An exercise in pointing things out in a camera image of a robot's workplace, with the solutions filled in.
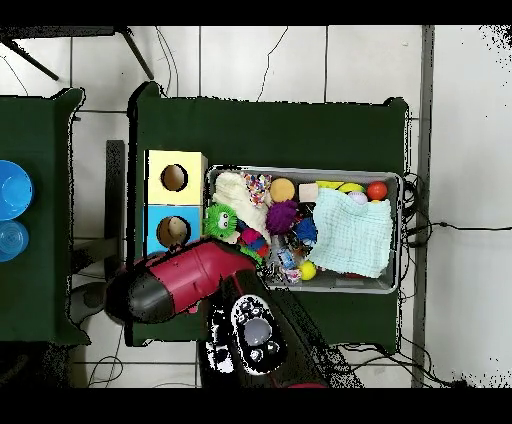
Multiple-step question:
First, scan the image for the clear snack packet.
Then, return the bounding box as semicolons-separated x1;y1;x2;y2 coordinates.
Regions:
268;238;311;277

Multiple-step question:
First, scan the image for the wooden three-hole sorting box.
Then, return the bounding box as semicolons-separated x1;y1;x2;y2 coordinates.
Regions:
143;149;209;257

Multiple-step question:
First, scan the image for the cream waffle cloth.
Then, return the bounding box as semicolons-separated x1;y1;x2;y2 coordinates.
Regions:
211;171;273;241

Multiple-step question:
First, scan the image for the purple spiky rubber toy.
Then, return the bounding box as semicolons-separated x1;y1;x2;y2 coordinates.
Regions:
265;199;299;236

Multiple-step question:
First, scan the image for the multicolour print fabric bundle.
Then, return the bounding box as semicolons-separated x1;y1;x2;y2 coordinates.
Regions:
242;172;273;207

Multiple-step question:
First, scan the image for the orange round foam disc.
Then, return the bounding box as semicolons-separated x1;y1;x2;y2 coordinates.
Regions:
269;177;296;203

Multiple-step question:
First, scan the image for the green puffer toy with eyes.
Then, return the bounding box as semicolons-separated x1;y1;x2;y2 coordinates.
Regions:
202;203;239;241

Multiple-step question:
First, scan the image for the blue puffer ball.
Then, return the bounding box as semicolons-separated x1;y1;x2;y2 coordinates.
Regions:
295;217;319;246

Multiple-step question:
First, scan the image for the plain wooden cube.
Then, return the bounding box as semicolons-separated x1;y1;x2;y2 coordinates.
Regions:
298;182;320;203

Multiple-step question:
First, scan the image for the dark green table cloth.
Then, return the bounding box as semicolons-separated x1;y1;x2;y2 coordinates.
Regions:
126;81;410;347
0;87;91;347

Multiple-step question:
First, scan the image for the mint green waffle cloth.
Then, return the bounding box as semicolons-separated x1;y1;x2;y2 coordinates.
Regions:
308;187;394;279

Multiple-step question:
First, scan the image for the orange plastic ball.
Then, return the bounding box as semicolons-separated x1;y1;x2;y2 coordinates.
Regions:
366;180;389;201

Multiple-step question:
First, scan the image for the black standing panel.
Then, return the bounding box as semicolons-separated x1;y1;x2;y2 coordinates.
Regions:
104;139;127;281

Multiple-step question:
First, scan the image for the dark grey stand foot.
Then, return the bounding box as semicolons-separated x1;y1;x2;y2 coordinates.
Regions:
69;279;117;325

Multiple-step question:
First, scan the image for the black tripod stand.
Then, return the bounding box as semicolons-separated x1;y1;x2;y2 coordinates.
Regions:
0;25;156;82

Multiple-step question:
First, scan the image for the blue plastic bowl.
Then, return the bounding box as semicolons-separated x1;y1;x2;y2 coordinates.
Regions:
0;159;36;222

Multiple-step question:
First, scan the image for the clear blue plastic cup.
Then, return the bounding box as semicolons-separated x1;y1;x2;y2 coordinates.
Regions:
0;219;30;264

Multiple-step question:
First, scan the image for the shallow wire mesh bin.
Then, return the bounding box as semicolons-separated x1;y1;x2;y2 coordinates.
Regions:
204;165;403;295

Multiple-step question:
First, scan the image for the black power cable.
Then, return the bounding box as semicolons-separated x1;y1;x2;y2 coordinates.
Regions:
401;171;512;249

